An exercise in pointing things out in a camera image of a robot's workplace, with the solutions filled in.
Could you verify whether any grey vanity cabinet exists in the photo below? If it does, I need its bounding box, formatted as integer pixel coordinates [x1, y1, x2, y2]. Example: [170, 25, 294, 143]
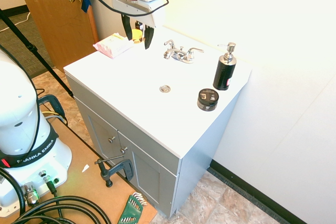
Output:
[65, 73, 241, 218]

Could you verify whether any wooden base board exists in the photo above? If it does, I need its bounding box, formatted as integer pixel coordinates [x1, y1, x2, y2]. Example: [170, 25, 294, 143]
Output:
[25, 116, 159, 224]

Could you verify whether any chrome two-handle faucet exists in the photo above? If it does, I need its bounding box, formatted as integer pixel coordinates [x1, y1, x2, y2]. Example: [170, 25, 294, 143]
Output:
[163, 39, 205, 65]

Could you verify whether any black camera tripod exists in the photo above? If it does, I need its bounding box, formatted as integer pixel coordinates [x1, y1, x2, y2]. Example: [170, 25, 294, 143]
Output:
[0, 7, 75, 99]

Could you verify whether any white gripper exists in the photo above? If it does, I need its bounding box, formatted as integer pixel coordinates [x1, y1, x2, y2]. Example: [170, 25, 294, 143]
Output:
[111, 0, 166, 50]

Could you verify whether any green hex key set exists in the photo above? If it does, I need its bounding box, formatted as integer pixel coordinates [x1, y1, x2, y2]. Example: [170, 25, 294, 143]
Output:
[116, 192, 148, 224]

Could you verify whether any yellow cap container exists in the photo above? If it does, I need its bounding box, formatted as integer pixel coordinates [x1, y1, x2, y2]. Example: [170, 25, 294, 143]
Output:
[131, 29, 144, 44]

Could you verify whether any brown wooden door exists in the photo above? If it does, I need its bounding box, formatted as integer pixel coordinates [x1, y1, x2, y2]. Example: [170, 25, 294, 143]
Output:
[12, 0, 100, 73]

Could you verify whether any black soap dispenser bottle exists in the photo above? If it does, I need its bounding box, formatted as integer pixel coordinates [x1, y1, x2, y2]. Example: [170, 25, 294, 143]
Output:
[212, 42, 237, 91]

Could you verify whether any black C-clamp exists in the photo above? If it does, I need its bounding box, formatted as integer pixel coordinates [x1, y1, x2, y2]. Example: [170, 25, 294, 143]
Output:
[94, 154, 135, 188]

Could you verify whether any pink wet wipes pack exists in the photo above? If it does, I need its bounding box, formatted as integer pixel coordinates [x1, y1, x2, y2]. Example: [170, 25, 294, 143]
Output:
[93, 33, 135, 59]

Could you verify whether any white sink countertop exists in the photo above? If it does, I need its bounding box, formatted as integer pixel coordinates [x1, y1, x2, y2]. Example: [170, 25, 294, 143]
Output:
[63, 25, 253, 159]

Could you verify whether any black round jar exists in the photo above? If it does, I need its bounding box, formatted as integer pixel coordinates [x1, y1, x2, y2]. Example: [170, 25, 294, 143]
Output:
[196, 88, 220, 112]

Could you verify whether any white floor cable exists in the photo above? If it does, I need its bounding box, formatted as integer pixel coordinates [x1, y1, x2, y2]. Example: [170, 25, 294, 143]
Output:
[0, 12, 31, 32]

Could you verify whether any black thick cable bundle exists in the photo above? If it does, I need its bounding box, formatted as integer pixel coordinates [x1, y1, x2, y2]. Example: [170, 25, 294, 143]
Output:
[0, 167, 113, 224]

